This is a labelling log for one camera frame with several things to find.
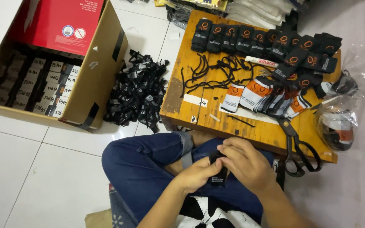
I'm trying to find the person's blue jeans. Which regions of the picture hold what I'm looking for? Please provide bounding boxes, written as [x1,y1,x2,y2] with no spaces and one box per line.
[101,131,275,225]

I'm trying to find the low wooden table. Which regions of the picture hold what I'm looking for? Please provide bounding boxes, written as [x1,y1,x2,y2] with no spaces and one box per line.
[159,9,342,164]

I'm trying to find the bunch of black strings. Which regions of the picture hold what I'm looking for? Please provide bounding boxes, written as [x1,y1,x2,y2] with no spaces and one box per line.
[180,53,267,98]

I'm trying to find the black woven label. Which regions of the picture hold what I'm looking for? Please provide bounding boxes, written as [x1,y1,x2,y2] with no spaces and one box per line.
[207,150,229,187]

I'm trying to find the pile of loose black labels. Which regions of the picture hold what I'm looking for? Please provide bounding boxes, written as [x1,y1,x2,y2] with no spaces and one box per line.
[104,49,170,134]

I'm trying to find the row of black label bundles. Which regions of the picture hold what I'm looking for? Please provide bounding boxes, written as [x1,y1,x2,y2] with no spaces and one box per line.
[191,18,343,95]

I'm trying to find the person's left hand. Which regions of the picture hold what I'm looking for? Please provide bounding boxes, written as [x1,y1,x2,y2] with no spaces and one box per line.
[177,156,223,194]

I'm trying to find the black tailor scissors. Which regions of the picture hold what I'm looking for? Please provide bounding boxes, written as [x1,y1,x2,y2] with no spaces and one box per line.
[276,117,323,178]

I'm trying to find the long white paper strip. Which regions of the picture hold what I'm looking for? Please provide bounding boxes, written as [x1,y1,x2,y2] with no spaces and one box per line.
[219,104,282,126]

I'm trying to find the white marker pen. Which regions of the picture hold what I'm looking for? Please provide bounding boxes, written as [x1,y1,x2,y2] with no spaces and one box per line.
[245,56,279,68]

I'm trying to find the fan of white orange labels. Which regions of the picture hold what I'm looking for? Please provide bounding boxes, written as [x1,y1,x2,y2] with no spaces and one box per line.
[219,76,313,121]

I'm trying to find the black fabric strip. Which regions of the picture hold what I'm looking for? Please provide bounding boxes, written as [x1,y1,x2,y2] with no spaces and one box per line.
[226,114,256,128]

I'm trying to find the heap of plastic packets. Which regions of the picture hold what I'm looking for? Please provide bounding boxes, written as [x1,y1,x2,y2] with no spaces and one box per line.
[155,0,310,32]

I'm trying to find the blue floral cushion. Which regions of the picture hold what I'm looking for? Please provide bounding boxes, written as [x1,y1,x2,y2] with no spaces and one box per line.
[108,183,139,228]

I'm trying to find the brown cardboard piece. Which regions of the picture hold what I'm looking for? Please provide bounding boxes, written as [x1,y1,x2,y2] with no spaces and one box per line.
[84,208,113,228]

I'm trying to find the large cardboard carton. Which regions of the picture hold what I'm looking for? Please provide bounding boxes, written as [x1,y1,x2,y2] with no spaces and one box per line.
[0,0,129,132]

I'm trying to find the person's right hand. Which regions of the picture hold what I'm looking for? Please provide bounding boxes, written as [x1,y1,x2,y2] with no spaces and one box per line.
[217,137,279,191]

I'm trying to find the person's black white shirt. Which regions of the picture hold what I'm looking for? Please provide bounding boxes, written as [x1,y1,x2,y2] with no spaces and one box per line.
[174,196,263,228]

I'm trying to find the clear plastic bag of labels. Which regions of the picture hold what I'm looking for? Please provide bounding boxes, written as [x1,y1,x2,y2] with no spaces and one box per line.
[311,44,365,152]

